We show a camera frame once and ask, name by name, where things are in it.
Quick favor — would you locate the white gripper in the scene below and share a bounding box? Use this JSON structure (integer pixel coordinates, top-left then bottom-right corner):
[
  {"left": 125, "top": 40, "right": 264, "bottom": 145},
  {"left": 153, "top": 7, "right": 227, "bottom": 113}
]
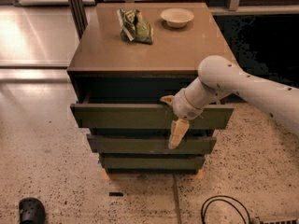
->
[{"left": 160, "top": 89, "right": 203, "bottom": 149}]

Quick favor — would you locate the drawer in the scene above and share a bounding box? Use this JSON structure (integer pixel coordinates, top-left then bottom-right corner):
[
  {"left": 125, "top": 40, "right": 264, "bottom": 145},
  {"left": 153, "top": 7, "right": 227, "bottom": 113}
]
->
[
  {"left": 99, "top": 154, "right": 205, "bottom": 171},
  {"left": 70, "top": 104, "right": 234, "bottom": 130},
  {"left": 87, "top": 134, "right": 217, "bottom": 155}
]

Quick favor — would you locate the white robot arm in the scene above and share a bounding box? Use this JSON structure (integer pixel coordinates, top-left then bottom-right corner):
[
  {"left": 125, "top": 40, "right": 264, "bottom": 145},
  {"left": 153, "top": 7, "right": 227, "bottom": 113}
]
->
[{"left": 161, "top": 55, "right": 299, "bottom": 149}]

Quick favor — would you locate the brown drawer cabinet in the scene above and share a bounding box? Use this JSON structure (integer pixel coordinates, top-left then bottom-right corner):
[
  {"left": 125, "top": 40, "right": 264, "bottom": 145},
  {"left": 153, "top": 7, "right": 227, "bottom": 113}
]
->
[{"left": 67, "top": 3, "right": 234, "bottom": 174}]

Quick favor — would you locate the green chip bag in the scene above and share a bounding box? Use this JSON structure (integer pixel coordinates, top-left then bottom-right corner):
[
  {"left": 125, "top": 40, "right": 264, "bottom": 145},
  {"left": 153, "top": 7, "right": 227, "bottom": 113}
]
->
[{"left": 117, "top": 7, "right": 153, "bottom": 45}]

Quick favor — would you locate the white bowl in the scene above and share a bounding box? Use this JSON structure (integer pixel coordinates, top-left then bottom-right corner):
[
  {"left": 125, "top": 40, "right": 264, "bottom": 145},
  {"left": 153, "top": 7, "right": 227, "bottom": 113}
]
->
[{"left": 161, "top": 8, "right": 194, "bottom": 28}]

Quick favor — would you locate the power strip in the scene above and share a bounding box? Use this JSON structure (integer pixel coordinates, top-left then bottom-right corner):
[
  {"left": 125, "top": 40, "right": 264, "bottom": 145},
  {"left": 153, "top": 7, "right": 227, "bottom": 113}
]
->
[{"left": 251, "top": 217, "right": 299, "bottom": 224}]

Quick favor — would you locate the black perforated shoe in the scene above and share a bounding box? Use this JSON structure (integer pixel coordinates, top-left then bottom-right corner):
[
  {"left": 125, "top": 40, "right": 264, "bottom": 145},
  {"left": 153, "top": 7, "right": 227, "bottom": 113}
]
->
[{"left": 19, "top": 197, "right": 46, "bottom": 224}]

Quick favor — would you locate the black cable loop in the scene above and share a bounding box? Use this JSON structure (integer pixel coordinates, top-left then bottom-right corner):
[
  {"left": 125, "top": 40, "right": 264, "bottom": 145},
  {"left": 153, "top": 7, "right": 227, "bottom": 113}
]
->
[{"left": 200, "top": 195, "right": 252, "bottom": 224}]

